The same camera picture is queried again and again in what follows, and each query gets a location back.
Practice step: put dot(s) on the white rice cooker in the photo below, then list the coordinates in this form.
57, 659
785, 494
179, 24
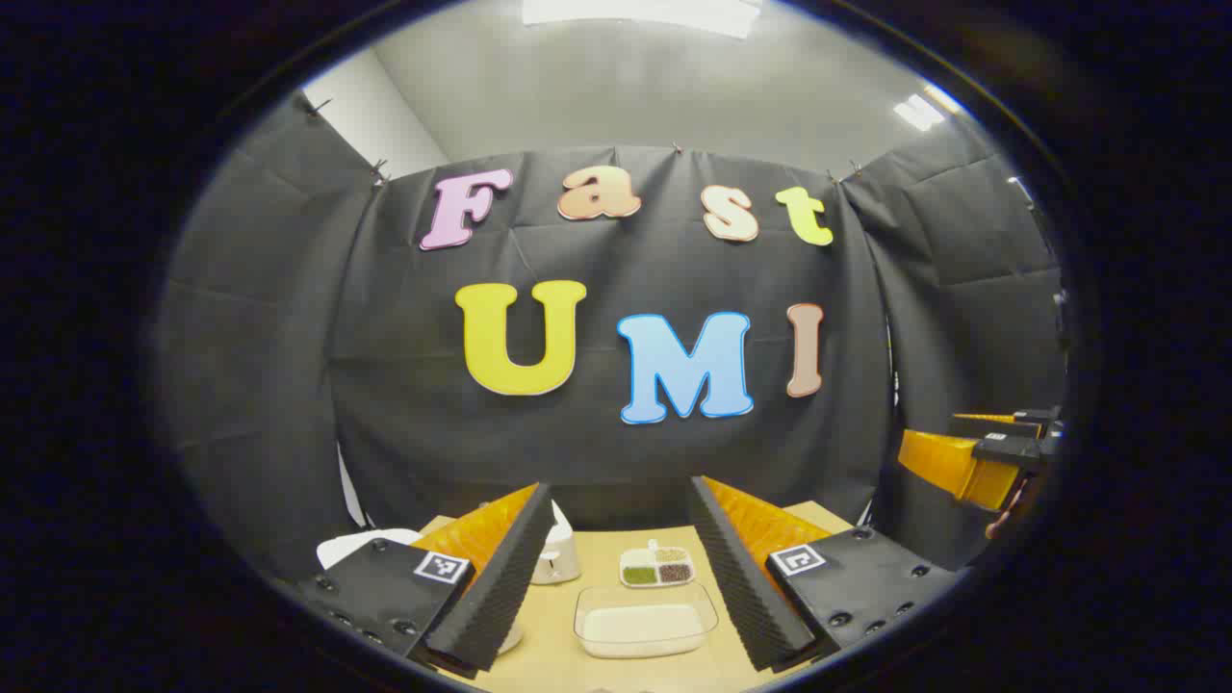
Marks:
361, 544

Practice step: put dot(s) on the black backdrop cloth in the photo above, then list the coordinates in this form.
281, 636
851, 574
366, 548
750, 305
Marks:
385, 385

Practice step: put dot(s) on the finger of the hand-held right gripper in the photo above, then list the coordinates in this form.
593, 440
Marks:
1020, 422
953, 467

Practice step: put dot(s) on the small ceiling light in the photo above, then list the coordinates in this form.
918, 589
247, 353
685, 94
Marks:
919, 111

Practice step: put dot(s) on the clear container of rice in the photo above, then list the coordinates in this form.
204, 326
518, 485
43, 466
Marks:
645, 626

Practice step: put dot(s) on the white toaster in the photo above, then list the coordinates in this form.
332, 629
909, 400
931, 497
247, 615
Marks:
558, 558

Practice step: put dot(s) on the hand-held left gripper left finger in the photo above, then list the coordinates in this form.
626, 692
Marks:
500, 577

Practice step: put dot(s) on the white divided grain dish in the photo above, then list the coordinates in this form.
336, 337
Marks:
657, 568

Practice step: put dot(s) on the large ceiling light panel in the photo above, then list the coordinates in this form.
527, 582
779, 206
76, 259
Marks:
640, 14

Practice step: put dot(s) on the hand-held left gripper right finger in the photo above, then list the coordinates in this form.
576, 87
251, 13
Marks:
741, 577

